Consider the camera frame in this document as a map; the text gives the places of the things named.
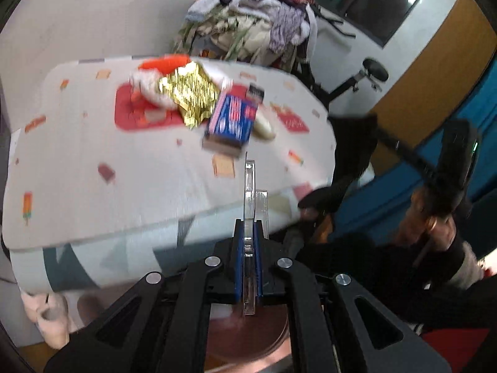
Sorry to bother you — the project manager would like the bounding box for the blue milk carton box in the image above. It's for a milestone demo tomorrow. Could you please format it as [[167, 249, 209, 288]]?
[[202, 91, 258, 158]]

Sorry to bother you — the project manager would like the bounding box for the gold foil snack bag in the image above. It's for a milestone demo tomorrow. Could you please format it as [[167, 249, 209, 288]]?
[[157, 62, 221, 129]]

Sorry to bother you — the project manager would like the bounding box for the black dotted sock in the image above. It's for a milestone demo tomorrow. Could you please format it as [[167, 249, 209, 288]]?
[[298, 114, 377, 214]]

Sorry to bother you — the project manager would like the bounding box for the brown round trash bin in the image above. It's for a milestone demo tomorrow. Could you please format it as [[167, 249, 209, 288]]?
[[206, 304, 289, 363]]

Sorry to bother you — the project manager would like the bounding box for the person's right hand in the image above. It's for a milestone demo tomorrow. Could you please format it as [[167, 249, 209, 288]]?
[[393, 188, 457, 251]]

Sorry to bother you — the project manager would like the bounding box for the black exercise bike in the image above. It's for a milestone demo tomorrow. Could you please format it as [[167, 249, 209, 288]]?
[[291, 2, 389, 108]]

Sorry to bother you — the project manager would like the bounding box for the small black card box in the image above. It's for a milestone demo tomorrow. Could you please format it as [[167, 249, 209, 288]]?
[[246, 83, 265, 104]]

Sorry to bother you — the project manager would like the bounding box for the cartoon print top mat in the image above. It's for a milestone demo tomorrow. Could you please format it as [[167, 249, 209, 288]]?
[[2, 57, 336, 250]]

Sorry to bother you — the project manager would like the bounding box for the geometric pattern lower mat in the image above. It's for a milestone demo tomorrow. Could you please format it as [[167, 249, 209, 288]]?
[[9, 179, 324, 294]]

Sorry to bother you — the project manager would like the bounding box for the white plastic bag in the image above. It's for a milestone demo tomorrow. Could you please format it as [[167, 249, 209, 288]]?
[[129, 65, 232, 110]]

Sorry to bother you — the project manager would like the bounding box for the orange foam net sleeve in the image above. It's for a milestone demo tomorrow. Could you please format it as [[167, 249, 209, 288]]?
[[138, 54, 190, 76]]

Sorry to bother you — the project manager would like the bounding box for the pile of clothes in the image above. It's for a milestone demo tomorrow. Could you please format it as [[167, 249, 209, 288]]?
[[172, 0, 317, 71]]

